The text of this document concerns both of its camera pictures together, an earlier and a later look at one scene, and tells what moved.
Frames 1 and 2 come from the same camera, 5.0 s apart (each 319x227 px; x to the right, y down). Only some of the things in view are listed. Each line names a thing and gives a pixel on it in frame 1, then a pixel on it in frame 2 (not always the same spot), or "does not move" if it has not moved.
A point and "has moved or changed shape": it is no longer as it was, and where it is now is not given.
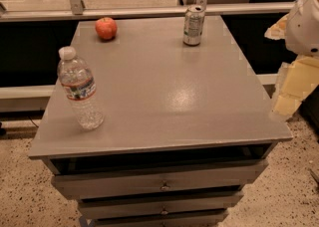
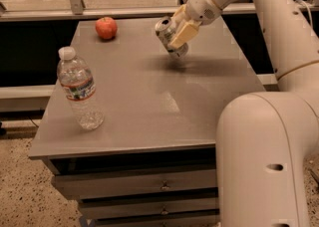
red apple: [106, 27] does not move
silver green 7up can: [193, 26] has moved or changed shape
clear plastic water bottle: [79, 86] does not move
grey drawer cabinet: [185, 128] does not move
